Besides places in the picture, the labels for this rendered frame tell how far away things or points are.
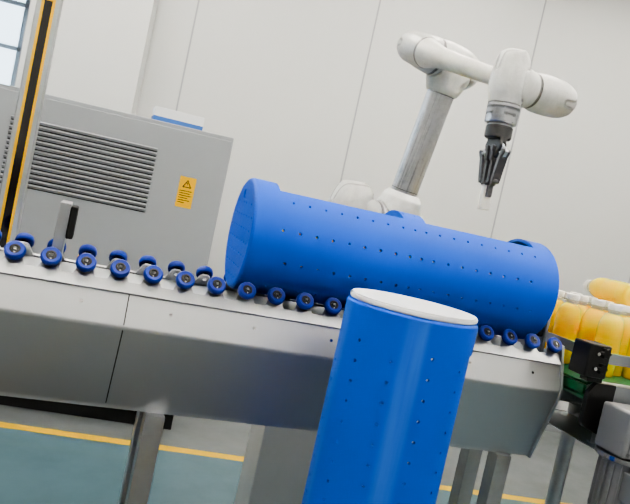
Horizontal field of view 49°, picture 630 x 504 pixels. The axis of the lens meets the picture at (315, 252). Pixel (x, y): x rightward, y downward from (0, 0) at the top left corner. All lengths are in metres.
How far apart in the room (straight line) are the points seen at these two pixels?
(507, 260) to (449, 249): 0.18
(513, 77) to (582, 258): 3.52
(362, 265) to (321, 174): 2.99
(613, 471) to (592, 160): 3.66
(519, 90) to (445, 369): 0.89
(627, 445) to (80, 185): 2.46
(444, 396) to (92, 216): 2.26
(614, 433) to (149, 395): 1.18
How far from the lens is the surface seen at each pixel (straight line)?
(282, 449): 2.48
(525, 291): 1.94
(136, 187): 3.33
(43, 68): 2.05
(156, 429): 1.75
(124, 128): 3.34
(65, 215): 1.68
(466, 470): 2.24
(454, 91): 2.55
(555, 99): 2.10
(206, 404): 1.76
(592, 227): 5.44
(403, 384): 1.39
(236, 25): 4.71
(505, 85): 2.00
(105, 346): 1.65
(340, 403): 1.45
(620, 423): 1.98
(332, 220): 1.70
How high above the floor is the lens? 1.18
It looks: 3 degrees down
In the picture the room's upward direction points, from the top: 12 degrees clockwise
